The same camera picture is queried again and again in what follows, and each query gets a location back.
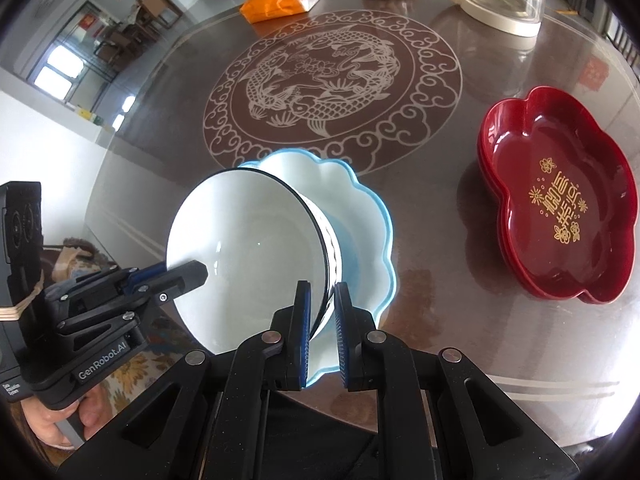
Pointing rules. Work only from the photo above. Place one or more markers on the blue and white scalloped plate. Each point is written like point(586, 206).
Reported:
point(360, 220)

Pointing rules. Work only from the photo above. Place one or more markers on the person's left hand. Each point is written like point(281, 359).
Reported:
point(52, 425)

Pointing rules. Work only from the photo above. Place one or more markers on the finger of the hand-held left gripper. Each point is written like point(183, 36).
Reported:
point(147, 272)
point(180, 275)

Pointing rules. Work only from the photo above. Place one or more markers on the dark wooden chair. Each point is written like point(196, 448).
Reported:
point(617, 32)

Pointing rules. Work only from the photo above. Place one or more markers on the red flower-shaped plate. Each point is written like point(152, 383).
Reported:
point(511, 267)
point(550, 200)

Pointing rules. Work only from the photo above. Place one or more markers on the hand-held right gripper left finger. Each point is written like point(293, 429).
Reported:
point(302, 340)

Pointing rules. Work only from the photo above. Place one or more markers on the wooden desk with chairs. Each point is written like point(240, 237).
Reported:
point(150, 10)

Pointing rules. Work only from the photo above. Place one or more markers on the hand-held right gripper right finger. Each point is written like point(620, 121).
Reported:
point(343, 335)

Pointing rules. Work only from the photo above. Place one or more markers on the white bowl with dark rim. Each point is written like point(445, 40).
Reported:
point(240, 250)

